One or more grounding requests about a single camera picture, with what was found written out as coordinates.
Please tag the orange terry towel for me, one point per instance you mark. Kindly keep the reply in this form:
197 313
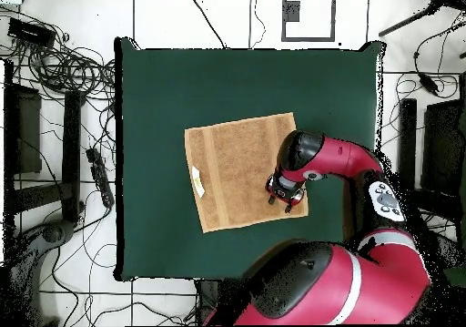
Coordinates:
236 166

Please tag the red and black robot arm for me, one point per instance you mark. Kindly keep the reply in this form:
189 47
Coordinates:
364 279

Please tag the black flat panel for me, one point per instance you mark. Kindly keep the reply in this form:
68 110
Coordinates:
442 145
23 130

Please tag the black upright bar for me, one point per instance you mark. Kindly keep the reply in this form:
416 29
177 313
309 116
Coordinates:
407 141

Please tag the dark green table cloth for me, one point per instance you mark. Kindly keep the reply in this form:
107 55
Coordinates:
164 86

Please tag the black power strip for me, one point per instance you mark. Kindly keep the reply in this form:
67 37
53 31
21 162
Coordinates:
100 175

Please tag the black power adapter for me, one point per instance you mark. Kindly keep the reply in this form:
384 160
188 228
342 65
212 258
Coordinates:
429 83

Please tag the black bar stand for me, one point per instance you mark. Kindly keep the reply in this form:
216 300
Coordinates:
71 152

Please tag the black pole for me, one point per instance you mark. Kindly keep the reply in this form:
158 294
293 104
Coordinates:
404 22

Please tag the grey chair base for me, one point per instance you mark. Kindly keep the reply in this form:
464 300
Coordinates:
51 234

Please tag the black electronics box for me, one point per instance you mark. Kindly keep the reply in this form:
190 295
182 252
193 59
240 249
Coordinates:
31 32

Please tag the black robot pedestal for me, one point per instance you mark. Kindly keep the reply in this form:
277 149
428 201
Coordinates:
207 298

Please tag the grey square floor frame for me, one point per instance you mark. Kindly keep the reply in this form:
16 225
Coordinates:
291 12

